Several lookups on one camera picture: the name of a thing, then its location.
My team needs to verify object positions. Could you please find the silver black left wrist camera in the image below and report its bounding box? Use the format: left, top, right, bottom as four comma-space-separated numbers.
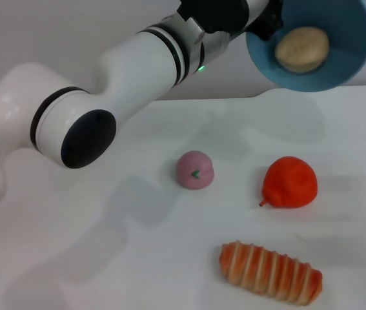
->
178, 0, 250, 35

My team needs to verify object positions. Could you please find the pink peach bun toy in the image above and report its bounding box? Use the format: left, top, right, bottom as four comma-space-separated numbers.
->
176, 150, 216, 191

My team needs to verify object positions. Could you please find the orange striped bread loaf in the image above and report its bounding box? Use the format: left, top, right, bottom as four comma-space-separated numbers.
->
218, 241, 324, 306

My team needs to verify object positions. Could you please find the beige potato toy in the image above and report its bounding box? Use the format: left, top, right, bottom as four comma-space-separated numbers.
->
274, 26, 330, 75

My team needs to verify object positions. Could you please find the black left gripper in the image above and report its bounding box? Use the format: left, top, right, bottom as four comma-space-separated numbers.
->
247, 0, 283, 42

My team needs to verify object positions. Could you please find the blue bowl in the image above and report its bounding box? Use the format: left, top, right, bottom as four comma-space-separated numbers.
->
245, 0, 366, 93

